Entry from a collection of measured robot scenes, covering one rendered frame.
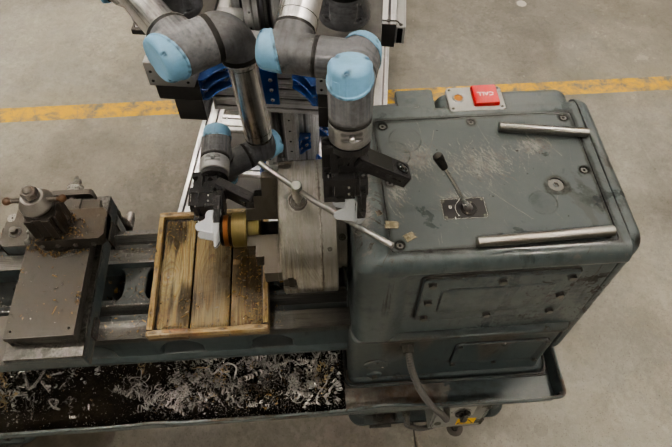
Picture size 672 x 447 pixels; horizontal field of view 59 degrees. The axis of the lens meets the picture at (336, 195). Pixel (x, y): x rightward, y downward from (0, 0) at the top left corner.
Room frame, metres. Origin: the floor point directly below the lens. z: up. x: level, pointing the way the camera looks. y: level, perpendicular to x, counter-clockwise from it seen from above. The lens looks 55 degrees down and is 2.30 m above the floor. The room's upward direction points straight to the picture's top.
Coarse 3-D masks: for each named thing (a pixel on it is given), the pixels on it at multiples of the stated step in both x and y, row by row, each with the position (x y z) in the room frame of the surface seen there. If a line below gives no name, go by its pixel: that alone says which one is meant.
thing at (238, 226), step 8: (224, 216) 0.76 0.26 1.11; (232, 216) 0.76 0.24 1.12; (240, 216) 0.76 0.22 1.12; (224, 224) 0.74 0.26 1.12; (232, 224) 0.74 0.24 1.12; (240, 224) 0.74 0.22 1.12; (248, 224) 0.74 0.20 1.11; (256, 224) 0.74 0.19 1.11; (224, 232) 0.72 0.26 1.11; (232, 232) 0.72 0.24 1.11; (240, 232) 0.72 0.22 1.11; (248, 232) 0.73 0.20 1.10; (256, 232) 0.73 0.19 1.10; (224, 240) 0.71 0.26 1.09; (232, 240) 0.71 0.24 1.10; (240, 240) 0.71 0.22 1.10
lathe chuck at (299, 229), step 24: (312, 168) 0.82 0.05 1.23; (288, 192) 0.75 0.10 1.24; (312, 192) 0.75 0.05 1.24; (288, 216) 0.69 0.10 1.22; (312, 216) 0.69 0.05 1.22; (288, 240) 0.65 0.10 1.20; (312, 240) 0.65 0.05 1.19; (288, 264) 0.62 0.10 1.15; (312, 264) 0.62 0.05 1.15; (288, 288) 0.60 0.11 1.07; (312, 288) 0.60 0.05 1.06
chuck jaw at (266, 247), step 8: (248, 240) 0.71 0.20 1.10; (256, 240) 0.71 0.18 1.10; (264, 240) 0.71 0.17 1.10; (272, 240) 0.71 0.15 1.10; (248, 248) 0.69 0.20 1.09; (256, 248) 0.68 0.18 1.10; (264, 248) 0.68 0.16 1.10; (272, 248) 0.68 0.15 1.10; (256, 256) 0.66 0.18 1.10; (264, 256) 0.66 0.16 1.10; (272, 256) 0.66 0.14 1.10; (264, 264) 0.64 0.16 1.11; (272, 264) 0.64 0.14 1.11; (280, 264) 0.64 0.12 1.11; (264, 272) 0.62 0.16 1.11; (272, 272) 0.62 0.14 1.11; (280, 272) 0.62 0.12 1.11; (272, 280) 0.62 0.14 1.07; (280, 280) 0.62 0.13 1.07; (288, 280) 0.61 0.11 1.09; (296, 280) 0.61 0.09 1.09
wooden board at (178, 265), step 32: (160, 224) 0.87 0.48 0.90; (192, 224) 0.89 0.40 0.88; (160, 256) 0.77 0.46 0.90; (192, 256) 0.78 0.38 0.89; (224, 256) 0.78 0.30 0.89; (160, 288) 0.69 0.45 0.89; (192, 288) 0.70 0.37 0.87; (224, 288) 0.69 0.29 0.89; (256, 288) 0.69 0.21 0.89; (192, 320) 0.60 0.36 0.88; (224, 320) 0.60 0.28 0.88; (256, 320) 0.60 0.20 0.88
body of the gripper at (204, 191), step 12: (204, 168) 0.91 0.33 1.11; (216, 168) 0.91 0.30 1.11; (204, 180) 0.88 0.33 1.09; (216, 180) 0.88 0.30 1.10; (192, 192) 0.83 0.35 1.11; (204, 192) 0.83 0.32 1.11; (216, 192) 0.83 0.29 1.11; (192, 204) 0.80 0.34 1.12; (204, 204) 0.80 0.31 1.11; (204, 216) 0.80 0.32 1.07
